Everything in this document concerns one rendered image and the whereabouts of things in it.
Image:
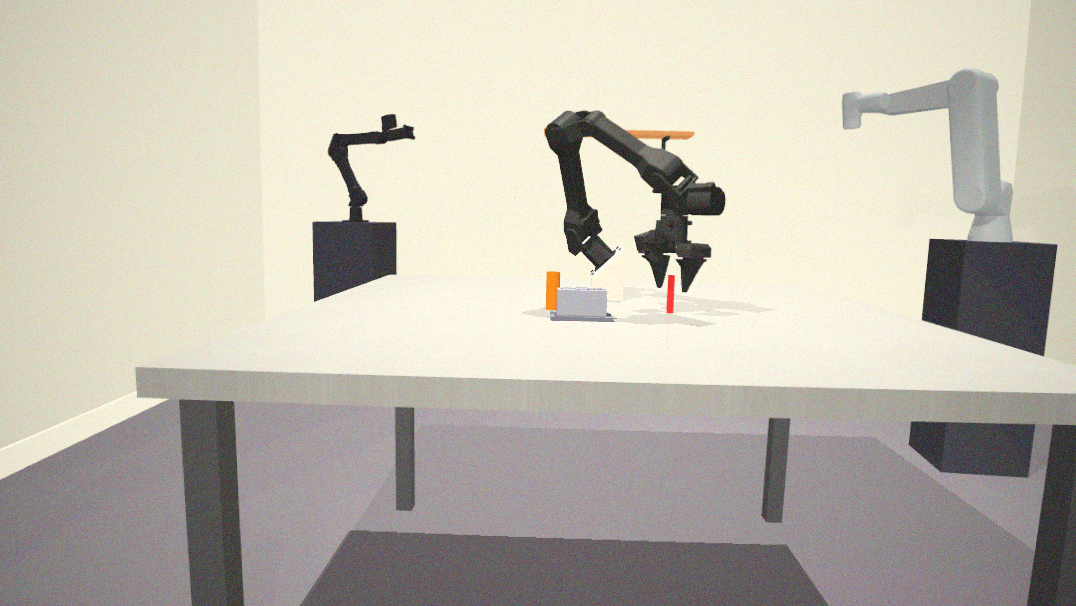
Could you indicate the orange cylinder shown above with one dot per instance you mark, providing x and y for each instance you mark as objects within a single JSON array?
[{"x": 552, "y": 282}]

